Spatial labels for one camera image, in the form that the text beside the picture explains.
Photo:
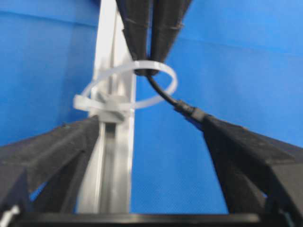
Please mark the white zip tie loop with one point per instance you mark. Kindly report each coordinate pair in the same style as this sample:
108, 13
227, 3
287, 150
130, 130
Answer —
84, 103

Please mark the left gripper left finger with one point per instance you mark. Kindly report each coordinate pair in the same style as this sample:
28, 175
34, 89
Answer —
44, 173

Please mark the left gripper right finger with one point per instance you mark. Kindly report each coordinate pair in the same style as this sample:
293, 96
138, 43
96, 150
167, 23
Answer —
261, 178

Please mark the aluminium extrusion frame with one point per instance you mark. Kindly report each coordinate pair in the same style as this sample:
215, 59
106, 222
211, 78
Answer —
106, 187

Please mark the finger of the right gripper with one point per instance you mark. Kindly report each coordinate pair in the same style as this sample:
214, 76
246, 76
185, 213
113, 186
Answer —
167, 17
135, 18

